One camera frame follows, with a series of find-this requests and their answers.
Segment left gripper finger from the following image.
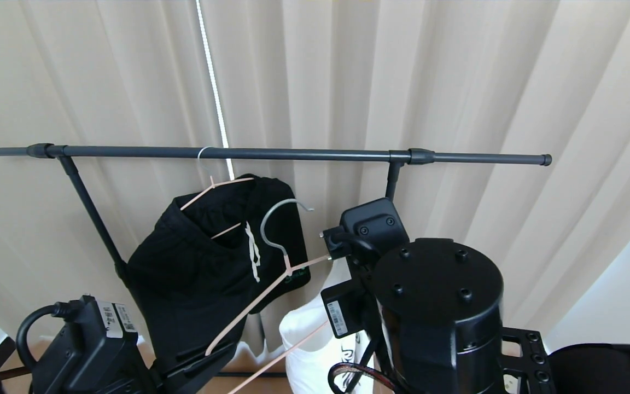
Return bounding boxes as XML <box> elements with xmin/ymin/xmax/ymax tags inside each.
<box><xmin>176</xmin><ymin>342</ymin><xmax>237</xmax><ymax>373</ymax></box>
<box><xmin>181</xmin><ymin>346</ymin><xmax>237</xmax><ymax>394</ymax></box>

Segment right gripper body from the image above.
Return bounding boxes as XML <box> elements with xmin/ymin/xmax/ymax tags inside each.
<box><xmin>320</xmin><ymin>278</ymin><xmax>382</xmax><ymax>340</ymax></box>

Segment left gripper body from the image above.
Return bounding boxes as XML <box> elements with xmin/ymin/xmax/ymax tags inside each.
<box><xmin>148</xmin><ymin>364</ymin><xmax>195</xmax><ymax>394</ymax></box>

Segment white garment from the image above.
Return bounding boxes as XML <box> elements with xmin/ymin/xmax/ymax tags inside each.
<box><xmin>279</xmin><ymin>257</ymin><xmax>376</xmax><ymax>394</ymax></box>

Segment pink clothes hanger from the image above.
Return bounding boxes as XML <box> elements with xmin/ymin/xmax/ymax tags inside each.
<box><xmin>205</xmin><ymin>198</ymin><xmax>331</xmax><ymax>394</ymax></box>
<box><xmin>180</xmin><ymin>147</ymin><xmax>255</xmax><ymax>240</ymax></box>

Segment black garment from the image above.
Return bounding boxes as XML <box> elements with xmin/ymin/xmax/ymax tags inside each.
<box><xmin>124</xmin><ymin>175</ymin><xmax>311</xmax><ymax>378</ymax></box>

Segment black clothes rack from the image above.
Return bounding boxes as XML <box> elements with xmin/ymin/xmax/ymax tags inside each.
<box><xmin>0</xmin><ymin>143</ymin><xmax>552</xmax><ymax>379</ymax></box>

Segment beige curtain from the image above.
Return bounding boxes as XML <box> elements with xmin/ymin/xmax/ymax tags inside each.
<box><xmin>0</xmin><ymin>0</ymin><xmax>630</xmax><ymax>351</ymax></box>

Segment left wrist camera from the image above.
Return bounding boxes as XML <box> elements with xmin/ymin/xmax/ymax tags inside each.
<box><xmin>30</xmin><ymin>295</ymin><xmax>142</xmax><ymax>394</ymax></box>

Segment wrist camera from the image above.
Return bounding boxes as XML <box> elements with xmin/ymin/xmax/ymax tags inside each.
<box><xmin>319</xmin><ymin>198</ymin><xmax>410</xmax><ymax>263</ymax></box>
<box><xmin>30</xmin><ymin>295</ymin><xmax>142</xmax><ymax>394</ymax></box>

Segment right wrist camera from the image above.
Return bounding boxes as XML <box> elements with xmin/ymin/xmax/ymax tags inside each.
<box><xmin>319</xmin><ymin>198</ymin><xmax>410</xmax><ymax>263</ymax></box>

